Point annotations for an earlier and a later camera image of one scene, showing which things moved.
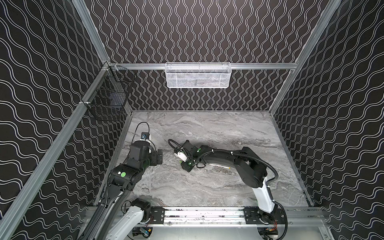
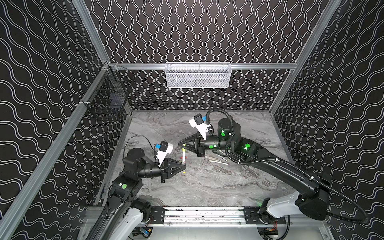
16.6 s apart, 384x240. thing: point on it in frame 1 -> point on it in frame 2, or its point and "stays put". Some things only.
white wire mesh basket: x=198 y=75 stays put
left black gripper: x=159 y=156 -> x=164 y=172
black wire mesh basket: x=108 y=96 stays put
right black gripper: x=187 y=154 -> x=200 y=146
